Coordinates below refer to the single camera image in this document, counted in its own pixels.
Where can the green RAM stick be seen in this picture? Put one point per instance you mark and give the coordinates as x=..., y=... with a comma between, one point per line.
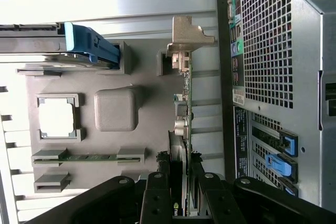
x=89, y=158

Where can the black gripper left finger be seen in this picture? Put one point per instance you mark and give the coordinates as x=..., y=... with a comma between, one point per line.
x=155, y=200

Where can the blue card retention clip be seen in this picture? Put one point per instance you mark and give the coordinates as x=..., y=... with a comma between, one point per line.
x=283, y=166
x=291, y=187
x=290, y=142

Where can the silver hard disk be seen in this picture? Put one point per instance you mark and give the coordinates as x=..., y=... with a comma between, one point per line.
x=26, y=43

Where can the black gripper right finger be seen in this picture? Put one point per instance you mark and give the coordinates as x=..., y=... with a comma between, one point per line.
x=223, y=203

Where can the open black PC case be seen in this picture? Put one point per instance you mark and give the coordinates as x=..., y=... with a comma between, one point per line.
x=312, y=64

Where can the grey plastic parts rack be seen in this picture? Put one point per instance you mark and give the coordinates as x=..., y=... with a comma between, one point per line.
x=152, y=119

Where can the silver CPU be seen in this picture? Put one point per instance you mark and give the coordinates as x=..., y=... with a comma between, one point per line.
x=56, y=119

